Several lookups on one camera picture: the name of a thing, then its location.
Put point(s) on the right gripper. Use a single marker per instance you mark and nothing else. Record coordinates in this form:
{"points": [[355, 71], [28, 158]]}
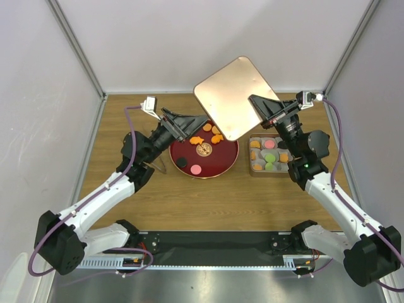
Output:
{"points": [[271, 110]]}

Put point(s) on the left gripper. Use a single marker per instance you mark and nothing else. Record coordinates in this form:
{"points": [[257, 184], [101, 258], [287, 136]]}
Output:
{"points": [[192, 124]]}

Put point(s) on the pink cookie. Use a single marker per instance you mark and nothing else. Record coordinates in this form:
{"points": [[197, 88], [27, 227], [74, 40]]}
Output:
{"points": [[269, 144], [195, 169]]}

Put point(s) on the round orange sandwich cookie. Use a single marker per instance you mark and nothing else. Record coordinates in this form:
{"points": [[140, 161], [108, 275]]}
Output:
{"points": [[255, 144]]}

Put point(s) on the black sandwich cookie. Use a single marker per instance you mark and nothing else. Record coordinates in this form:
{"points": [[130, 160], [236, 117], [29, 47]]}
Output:
{"points": [[282, 145], [181, 162]]}

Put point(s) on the gold tin lid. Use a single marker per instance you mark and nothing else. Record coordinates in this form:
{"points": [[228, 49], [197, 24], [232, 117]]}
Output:
{"points": [[224, 96]]}

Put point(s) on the green macaron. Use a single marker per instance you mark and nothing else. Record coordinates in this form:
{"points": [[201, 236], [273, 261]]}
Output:
{"points": [[269, 157], [270, 166]]}

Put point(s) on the steel serving tongs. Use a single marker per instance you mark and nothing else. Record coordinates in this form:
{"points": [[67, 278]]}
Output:
{"points": [[159, 164]]}

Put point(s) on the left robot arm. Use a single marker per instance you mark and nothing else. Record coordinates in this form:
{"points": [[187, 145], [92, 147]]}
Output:
{"points": [[64, 239]]}

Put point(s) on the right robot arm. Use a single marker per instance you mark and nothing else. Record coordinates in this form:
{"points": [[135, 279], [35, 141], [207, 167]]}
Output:
{"points": [[367, 250]]}

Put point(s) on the orange fish cookie left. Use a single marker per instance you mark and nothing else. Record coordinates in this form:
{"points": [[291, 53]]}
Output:
{"points": [[196, 140]]}

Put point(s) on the orange fish cookie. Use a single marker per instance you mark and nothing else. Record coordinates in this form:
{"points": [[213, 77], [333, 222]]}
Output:
{"points": [[216, 139], [196, 140]]}

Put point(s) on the round orange biscuit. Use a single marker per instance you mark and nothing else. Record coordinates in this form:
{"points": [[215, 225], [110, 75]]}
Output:
{"points": [[215, 130]]}

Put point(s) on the round red tray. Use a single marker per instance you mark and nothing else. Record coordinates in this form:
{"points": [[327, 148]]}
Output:
{"points": [[214, 160]]}

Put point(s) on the gold cookie tin box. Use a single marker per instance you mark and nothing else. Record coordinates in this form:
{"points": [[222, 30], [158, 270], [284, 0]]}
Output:
{"points": [[282, 168]]}

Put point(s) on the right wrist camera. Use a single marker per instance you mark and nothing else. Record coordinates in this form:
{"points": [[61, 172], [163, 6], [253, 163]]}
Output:
{"points": [[307, 99]]}

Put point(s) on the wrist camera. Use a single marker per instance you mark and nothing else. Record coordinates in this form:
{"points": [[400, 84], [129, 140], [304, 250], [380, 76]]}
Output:
{"points": [[149, 105], [307, 99]]}

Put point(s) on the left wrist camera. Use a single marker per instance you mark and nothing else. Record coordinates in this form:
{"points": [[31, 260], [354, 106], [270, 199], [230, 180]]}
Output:
{"points": [[149, 105]]}

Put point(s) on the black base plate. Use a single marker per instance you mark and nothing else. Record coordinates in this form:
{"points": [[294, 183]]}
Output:
{"points": [[220, 247]]}

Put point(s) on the grey cable duct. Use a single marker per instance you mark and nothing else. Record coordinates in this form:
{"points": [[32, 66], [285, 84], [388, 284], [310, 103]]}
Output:
{"points": [[131, 264]]}

